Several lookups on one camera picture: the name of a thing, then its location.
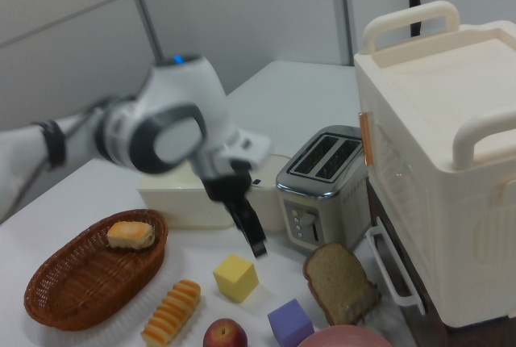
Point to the chrome two-slot toaster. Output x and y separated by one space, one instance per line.
322 201

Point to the brown wicker basket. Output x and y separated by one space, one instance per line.
80 282

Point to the purple cube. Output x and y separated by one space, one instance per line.
290 323

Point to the pink plate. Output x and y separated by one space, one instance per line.
342 337

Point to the brown bread slice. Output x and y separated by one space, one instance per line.
336 278

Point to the cream open plastic bin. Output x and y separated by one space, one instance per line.
177 201

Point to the toasted square bun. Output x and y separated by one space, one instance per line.
131 236

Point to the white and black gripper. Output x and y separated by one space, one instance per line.
225 185

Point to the yellow cube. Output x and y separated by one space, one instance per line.
235 278

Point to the copper latch strip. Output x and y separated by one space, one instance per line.
366 137

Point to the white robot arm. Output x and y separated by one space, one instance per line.
181 84

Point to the red peach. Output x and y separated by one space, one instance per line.
225 335

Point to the striped orange bread roll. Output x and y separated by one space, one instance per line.
171 314

